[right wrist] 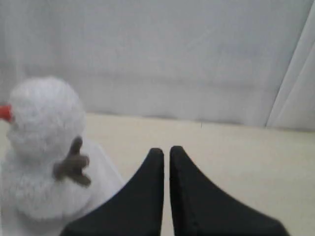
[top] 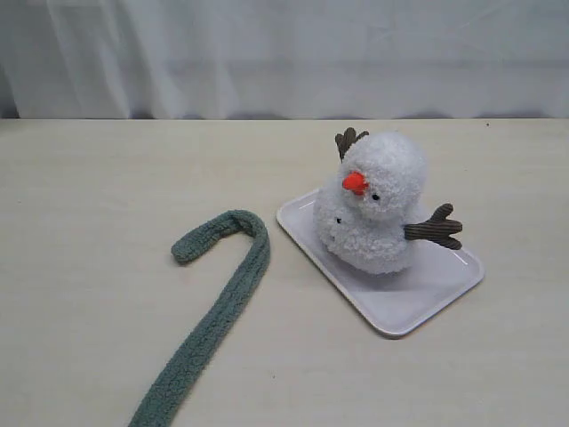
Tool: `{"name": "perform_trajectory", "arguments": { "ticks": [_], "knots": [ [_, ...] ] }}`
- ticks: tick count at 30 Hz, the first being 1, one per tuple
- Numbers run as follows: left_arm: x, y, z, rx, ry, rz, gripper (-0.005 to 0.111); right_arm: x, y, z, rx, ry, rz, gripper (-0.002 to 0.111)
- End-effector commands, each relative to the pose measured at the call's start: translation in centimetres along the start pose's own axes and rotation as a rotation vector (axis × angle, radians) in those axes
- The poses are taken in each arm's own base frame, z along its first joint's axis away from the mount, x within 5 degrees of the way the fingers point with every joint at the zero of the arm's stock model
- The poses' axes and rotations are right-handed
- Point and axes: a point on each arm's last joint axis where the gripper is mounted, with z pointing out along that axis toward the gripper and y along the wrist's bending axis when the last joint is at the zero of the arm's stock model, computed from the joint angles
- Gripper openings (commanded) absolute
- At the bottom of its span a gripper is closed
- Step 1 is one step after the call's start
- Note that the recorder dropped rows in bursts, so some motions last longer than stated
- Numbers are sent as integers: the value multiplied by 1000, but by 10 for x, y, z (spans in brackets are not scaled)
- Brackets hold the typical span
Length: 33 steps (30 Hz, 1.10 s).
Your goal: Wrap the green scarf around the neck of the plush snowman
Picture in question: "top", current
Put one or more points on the white plush snowman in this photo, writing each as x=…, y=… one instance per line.
x=369, y=213

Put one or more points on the white rectangular plastic tray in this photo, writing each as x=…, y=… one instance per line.
x=393, y=304

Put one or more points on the green fuzzy knitted scarf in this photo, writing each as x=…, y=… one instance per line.
x=180, y=374

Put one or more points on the white curtain backdrop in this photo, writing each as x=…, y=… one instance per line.
x=284, y=59

